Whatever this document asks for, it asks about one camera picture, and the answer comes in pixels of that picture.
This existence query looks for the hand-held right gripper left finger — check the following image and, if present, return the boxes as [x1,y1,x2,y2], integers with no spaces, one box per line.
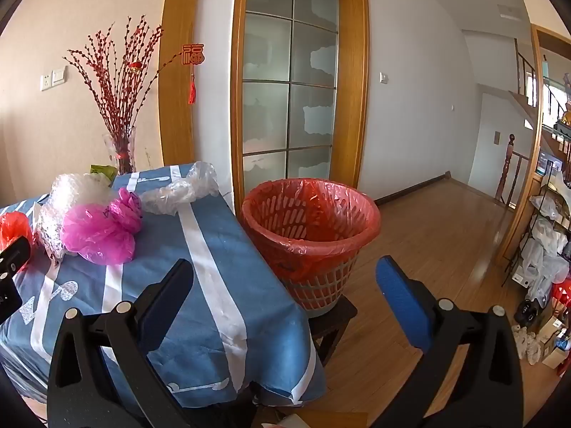
[47,259,197,428]

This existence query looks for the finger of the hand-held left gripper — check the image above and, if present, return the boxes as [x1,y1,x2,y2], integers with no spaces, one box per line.
[0,236,33,282]
[0,275,22,322]

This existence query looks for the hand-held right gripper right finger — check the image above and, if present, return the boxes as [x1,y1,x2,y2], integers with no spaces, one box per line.
[370,256,525,428]

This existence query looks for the red plastic bag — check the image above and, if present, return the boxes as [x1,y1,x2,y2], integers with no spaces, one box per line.
[0,212,34,255]

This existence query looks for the beige lattice waste basket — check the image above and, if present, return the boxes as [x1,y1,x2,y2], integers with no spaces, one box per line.
[241,178,382,319]

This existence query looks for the dark wooden stool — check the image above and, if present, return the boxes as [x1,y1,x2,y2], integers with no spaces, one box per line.
[308,296,360,366]

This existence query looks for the blue white striped tablecloth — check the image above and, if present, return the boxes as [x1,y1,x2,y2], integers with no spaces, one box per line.
[0,163,328,406]

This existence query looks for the clear bubble wrap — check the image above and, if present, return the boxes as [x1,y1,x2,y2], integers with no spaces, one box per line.
[38,172,114,259]

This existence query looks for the pink plastic bag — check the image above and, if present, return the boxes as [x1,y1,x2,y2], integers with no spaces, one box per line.
[60,187,143,266]

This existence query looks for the clear plastic bag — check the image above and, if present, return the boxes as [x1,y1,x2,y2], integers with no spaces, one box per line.
[140,160,221,217]

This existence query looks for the red bin liner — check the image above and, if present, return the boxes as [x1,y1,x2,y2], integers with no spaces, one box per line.
[241,178,382,288]

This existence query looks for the olive green packet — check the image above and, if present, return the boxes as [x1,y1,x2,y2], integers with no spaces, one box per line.
[89,165,119,183]

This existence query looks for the white bags on floor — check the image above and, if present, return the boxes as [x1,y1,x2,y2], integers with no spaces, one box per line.
[511,325,542,364]

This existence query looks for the clear glass vase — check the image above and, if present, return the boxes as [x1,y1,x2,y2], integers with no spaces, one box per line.
[102,127,137,175]

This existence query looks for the white plastic bags on rack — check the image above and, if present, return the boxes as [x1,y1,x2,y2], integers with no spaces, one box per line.
[520,227,569,304]

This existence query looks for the black metal shelf rack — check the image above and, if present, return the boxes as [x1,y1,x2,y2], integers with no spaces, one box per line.
[502,143,571,286]

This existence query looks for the cardboard box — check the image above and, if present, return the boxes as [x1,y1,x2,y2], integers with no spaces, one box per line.
[537,314,571,371]

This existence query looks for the glass vase red branches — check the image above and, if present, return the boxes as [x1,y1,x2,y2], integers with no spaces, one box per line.
[62,15,183,174]

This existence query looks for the wooden staircase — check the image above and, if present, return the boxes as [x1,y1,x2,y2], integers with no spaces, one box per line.
[495,38,571,208]

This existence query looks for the red tasselled hanging ornament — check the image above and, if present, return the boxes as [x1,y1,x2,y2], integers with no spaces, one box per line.
[181,44,206,105]

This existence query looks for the frosted glass door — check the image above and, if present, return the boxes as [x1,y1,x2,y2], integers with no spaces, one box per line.
[241,0,340,188]

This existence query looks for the wooden doorway frame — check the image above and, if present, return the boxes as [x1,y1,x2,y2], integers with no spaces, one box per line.
[495,24,571,264]

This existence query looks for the wooden door frame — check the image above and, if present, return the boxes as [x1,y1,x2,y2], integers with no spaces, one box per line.
[158,0,371,215]

